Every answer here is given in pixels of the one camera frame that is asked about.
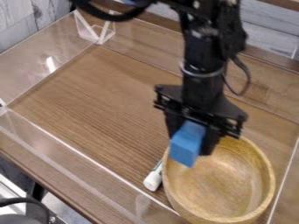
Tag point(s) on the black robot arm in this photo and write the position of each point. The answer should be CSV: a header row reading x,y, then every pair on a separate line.
x,y
213,38

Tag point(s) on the brown wooden bowl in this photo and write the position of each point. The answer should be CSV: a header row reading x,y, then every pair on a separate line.
x,y
227,189

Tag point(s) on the black metal table leg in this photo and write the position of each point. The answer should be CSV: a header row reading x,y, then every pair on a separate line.
x,y
37,191

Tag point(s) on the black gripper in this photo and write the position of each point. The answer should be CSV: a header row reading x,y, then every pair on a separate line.
x,y
197,101

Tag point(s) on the white green marker pen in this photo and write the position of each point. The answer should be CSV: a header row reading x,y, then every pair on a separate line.
x,y
153,178

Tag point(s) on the blue rectangular block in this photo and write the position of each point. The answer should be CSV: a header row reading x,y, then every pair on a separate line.
x,y
185,143

